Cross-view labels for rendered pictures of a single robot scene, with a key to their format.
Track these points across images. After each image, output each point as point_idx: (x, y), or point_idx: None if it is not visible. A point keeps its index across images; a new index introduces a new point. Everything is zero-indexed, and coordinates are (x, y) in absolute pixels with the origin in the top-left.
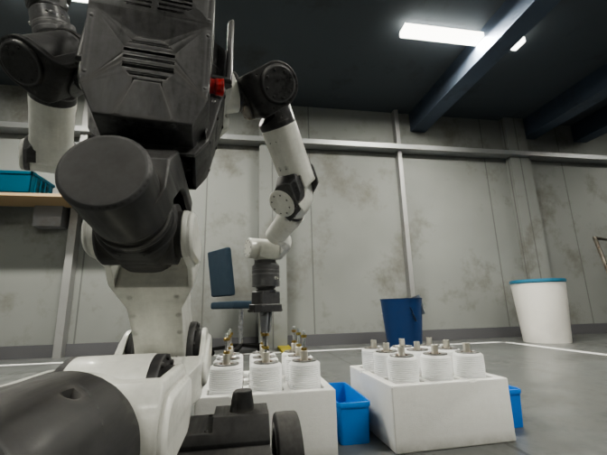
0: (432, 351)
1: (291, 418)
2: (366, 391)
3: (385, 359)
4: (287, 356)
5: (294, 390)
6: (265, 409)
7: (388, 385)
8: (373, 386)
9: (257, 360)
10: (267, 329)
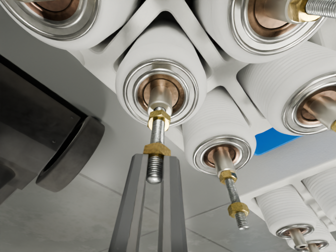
0: (310, 248)
1: (50, 190)
2: (313, 140)
3: (323, 205)
4: (313, 77)
5: (168, 128)
6: (23, 184)
7: (243, 195)
8: (287, 164)
9: (162, 63)
10: (161, 183)
